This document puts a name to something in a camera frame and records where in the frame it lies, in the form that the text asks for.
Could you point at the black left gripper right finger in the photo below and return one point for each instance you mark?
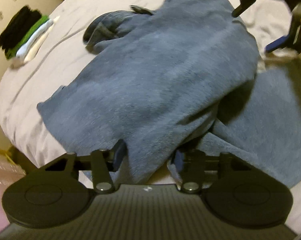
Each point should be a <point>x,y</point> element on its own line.
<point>233,190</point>

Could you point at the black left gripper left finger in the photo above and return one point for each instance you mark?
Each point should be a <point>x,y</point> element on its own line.
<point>63,189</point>

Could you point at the blue denim jeans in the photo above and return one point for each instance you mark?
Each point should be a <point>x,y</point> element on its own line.
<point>183,76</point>

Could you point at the stack of folded clothes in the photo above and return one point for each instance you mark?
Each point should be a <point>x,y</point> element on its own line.
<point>24,35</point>

